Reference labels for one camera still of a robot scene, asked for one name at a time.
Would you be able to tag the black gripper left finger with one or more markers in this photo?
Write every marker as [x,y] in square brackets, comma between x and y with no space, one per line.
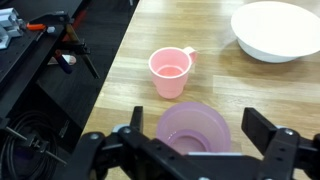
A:
[133,156]

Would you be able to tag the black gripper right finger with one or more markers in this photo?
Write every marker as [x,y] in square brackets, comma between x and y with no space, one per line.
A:
[286,153]

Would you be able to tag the translucent purple plastic cup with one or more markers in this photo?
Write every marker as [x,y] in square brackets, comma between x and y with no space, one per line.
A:
[200,116]

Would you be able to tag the white bowl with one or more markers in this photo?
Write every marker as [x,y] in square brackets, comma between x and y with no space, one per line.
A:
[276,30]

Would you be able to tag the black orange bar clamp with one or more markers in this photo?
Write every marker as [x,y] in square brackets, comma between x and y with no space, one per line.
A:
[53,18]
[33,143]

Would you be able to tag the white oblong object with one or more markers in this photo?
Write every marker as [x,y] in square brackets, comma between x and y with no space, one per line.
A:
[70,59]

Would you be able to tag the black perforated robot platform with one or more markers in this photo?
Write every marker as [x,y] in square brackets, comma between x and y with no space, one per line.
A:
[16,66]

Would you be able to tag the aluminium extrusion rail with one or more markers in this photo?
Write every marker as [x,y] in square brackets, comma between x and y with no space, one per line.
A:
[10,26]

